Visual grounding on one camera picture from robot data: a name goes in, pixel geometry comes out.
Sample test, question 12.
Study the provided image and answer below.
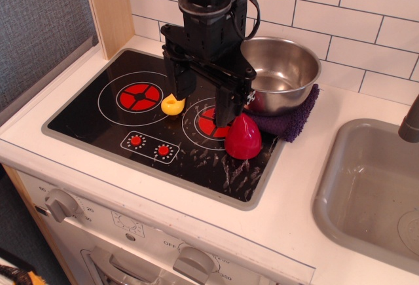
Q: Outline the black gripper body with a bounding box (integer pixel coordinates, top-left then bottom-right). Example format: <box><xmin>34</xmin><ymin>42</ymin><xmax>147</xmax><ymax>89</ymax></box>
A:
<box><xmin>161</xmin><ymin>0</ymin><xmax>256</xmax><ymax>91</ymax></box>

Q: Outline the black toy stovetop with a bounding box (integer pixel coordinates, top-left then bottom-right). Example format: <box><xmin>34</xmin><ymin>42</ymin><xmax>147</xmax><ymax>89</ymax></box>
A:
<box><xmin>42</xmin><ymin>50</ymin><xmax>284</xmax><ymax>210</ymax></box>

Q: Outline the yellow black striped object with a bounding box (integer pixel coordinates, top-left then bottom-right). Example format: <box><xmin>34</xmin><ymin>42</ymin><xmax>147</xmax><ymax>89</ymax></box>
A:
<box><xmin>1</xmin><ymin>265</ymin><xmax>47</xmax><ymax>285</ymax></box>

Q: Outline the grey oven door handle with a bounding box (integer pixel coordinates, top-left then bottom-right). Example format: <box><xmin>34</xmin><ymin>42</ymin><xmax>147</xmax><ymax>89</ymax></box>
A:
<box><xmin>87</xmin><ymin>247</ymin><xmax>189</xmax><ymax>284</ymax></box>

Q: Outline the purple folded towel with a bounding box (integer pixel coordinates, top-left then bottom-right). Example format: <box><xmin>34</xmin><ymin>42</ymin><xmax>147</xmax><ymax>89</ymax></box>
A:
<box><xmin>246</xmin><ymin>84</ymin><xmax>320</xmax><ymax>143</ymax></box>

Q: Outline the red toy strawberry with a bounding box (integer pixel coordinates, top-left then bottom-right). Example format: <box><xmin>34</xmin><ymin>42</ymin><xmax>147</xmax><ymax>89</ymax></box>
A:
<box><xmin>225</xmin><ymin>113</ymin><xmax>262</xmax><ymax>160</ymax></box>

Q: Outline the wooden side post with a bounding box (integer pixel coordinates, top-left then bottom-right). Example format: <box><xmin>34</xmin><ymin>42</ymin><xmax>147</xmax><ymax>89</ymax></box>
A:
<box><xmin>89</xmin><ymin>0</ymin><xmax>135</xmax><ymax>60</ymax></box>

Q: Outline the grey toy sink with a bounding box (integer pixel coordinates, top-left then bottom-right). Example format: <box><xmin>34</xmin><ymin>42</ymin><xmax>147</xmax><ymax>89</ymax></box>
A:
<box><xmin>313</xmin><ymin>119</ymin><xmax>418</xmax><ymax>274</ymax></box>

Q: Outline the grey timer knob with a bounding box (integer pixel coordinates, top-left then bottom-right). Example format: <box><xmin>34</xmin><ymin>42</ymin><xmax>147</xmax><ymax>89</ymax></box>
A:
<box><xmin>45</xmin><ymin>189</ymin><xmax>79</xmax><ymax>223</ymax></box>

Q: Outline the grey faucet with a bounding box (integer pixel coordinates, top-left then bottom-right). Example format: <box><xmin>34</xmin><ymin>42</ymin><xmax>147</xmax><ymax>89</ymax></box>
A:
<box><xmin>398</xmin><ymin>96</ymin><xmax>419</xmax><ymax>143</ymax></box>

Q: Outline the yellow handled toy knife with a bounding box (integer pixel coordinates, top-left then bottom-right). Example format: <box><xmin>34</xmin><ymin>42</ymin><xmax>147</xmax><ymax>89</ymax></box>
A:
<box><xmin>160</xmin><ymin>94</ymin><xmax>186</xmax><ymax>116</ymax></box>

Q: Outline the grey oven knob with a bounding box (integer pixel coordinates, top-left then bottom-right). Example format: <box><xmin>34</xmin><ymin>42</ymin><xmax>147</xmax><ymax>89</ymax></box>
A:
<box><xmin>173</xmin><ymin>247</ymin><xmax>215</xmax><ymax>284</ymax></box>

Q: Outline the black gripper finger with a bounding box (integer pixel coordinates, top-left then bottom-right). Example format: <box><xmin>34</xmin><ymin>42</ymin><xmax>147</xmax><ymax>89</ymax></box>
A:
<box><xmin>164</xmin><ymin>54</ymin><xmax>196</xmax><ymax>100</ymax></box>
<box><xmin>215</xmin><ymin>83</ymin><xmax>249</xmax><ymax>127</ymax></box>

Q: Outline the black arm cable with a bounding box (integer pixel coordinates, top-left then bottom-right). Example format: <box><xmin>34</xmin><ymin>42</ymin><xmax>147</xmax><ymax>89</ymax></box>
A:
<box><xmin>228</xmin><ymin>0</ymin><xmax>262</xmax><ymax>41</ymax></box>

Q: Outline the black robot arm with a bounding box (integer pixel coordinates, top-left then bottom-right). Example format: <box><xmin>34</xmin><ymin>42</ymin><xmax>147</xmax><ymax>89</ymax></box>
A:
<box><xmin>161</xmin><ymin>0</ymin><xmax>260</xmax><ymax>127</ymax></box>

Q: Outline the stainless steel pot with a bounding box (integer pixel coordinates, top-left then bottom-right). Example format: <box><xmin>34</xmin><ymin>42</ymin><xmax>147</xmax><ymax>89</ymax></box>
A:
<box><xmin>241</xmin><ymin>37</ymin><xmax>321</xmax><ymax>117</ymax></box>

